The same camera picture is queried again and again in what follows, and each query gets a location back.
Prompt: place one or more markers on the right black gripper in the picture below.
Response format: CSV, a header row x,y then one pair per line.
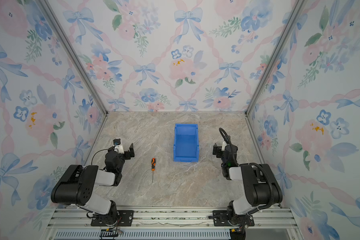
x,y
217,150

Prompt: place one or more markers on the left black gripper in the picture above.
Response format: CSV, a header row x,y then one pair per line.
x,y
127,152

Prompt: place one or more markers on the orange black handled screwdriver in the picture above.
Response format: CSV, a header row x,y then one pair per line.
x,y
153,167

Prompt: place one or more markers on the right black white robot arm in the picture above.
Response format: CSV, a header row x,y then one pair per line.
x,y
261,189

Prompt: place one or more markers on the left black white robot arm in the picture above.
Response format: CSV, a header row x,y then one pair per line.
x,y
76,186

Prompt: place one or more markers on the blue plastic bin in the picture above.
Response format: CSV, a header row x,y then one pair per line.
x,y
186,146

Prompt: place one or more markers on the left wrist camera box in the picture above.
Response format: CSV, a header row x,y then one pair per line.
x,y
119,149

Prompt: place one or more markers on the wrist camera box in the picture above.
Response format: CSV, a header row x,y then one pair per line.
x,y
224,144
119,149

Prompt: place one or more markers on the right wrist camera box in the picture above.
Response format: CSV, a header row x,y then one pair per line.
x,y
224,144

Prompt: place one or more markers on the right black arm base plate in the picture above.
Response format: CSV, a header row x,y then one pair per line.
x,y
224,218

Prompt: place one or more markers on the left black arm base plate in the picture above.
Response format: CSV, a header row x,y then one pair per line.
x,y
121,218

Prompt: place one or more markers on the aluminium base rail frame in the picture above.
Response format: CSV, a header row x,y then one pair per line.
x,y
174,223

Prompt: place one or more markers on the left aluminium corner post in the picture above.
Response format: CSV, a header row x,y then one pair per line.
x,y
69,49

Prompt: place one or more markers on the aluminium corner post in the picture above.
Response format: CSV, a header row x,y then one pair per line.
x,y
295,14
69,49

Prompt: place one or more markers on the right aluminium corner post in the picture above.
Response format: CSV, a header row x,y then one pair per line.
x,y
295,14

